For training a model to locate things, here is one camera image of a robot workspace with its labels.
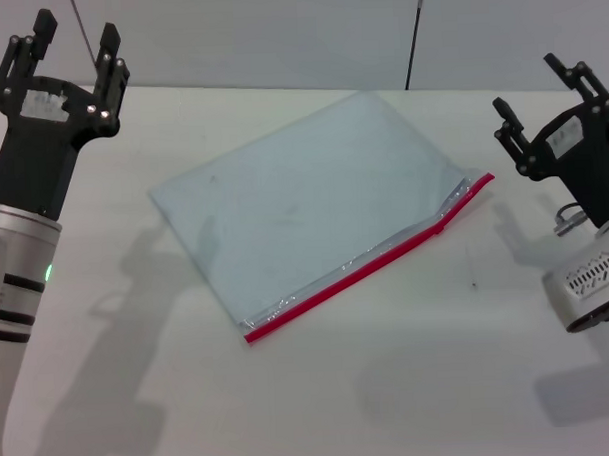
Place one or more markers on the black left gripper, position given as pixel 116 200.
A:
pixel 37 162

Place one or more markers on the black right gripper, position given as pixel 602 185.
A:
pixel 593 178

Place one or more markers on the clear document bag red zipper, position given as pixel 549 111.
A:
pixel 303 188

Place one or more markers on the red zipper slider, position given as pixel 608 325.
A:
pixel 438 229

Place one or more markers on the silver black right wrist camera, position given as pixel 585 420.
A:
pixel 586 278

